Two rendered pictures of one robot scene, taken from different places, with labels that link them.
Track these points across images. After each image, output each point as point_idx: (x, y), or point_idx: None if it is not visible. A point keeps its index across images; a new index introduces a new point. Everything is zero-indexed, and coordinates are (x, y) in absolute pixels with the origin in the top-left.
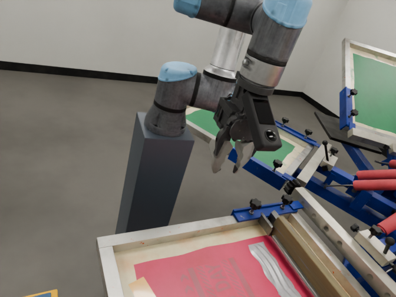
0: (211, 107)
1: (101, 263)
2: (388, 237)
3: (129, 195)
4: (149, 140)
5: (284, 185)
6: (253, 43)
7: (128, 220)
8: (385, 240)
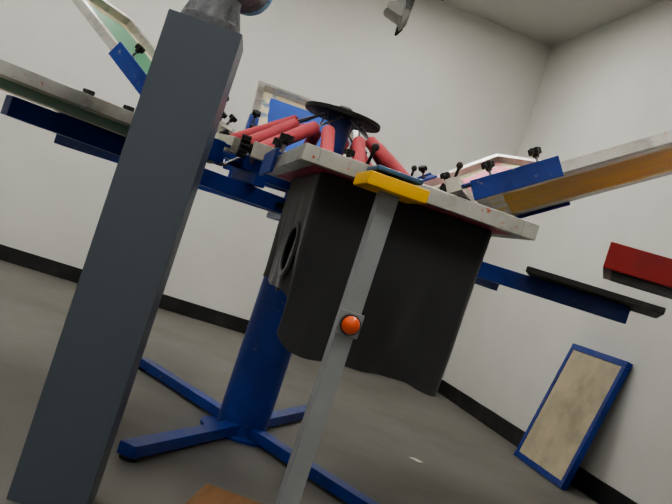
0: (260, 2)
1: (342, 155)
2: (374, 143)
3: (178, 152)
4: (241, 39)
5: (240, 143)
6: None
7: (189, 195)
8: (373, 147)
